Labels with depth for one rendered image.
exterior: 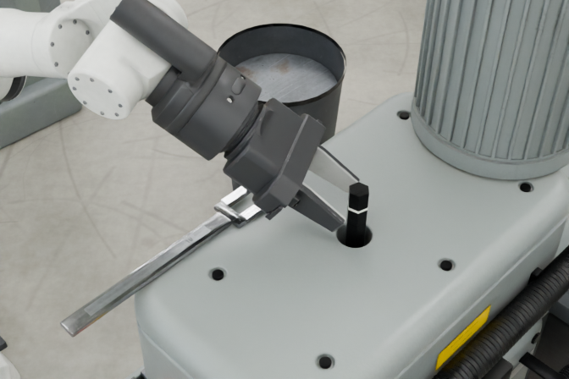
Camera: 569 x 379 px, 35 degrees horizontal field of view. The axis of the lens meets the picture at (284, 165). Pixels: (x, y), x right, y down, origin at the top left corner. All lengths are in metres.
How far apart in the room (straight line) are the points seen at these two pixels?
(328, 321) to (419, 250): 0.13
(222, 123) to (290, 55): 2.67
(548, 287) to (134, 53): 0.52
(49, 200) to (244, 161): 2.90
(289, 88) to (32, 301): 1.20
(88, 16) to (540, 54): 0.44
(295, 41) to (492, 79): 2.57
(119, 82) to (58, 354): 2.46
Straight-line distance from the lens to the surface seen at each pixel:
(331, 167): 0.92
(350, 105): 4.07
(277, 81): 3.37
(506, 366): 1.12
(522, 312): 1.01
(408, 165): 1.02
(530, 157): 1.01
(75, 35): 0.93
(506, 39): 0.91
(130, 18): 0.81
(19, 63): 0.95
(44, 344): 3.27
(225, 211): 0.95
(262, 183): 0.86
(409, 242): 0.94
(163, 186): 3.70
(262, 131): 0.86
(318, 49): 3.44
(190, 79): 0.83
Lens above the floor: 2.58
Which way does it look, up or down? 43 degrees down
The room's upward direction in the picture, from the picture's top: 1 degrees clockwise
